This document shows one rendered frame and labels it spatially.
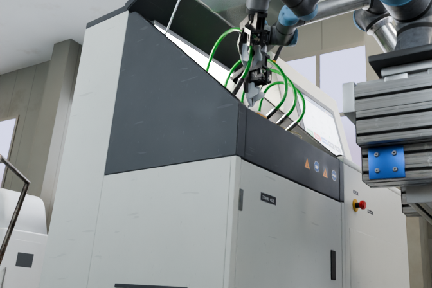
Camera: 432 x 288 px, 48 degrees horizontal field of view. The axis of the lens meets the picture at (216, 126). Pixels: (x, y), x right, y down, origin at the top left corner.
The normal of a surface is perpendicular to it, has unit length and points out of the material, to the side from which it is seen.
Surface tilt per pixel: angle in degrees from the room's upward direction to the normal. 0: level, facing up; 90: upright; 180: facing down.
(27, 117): 90
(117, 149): 90
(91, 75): 90
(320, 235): 90
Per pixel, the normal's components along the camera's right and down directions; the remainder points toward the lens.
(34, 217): 0.80, -0.42
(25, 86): -0.53, -0.32
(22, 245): 0.81, -0.14
